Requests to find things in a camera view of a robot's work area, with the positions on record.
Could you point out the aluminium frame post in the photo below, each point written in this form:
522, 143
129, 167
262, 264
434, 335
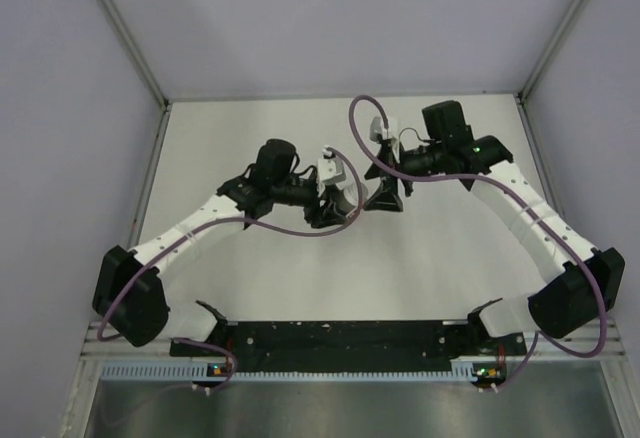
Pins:
561, 32
133, 51

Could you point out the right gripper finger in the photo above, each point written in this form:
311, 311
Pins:
385, 198
374, 171

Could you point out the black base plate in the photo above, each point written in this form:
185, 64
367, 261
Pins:
356, 346

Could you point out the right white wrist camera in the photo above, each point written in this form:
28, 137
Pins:
384, 131

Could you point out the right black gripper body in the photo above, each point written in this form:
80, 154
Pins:
392, 181

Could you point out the white pill bottle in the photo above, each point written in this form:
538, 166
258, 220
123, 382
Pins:
350, 196

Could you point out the grey slotted cable duct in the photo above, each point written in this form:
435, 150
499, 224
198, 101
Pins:
208, 373

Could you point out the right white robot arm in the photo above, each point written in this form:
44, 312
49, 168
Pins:
580, 280

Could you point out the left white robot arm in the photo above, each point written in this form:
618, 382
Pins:
130, 295

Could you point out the right aluminium frame post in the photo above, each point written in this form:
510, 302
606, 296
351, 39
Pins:
561, 32

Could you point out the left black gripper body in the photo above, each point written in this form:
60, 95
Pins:
308, 196

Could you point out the left aluminium frame post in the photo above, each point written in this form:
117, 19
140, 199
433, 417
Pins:
133, 51

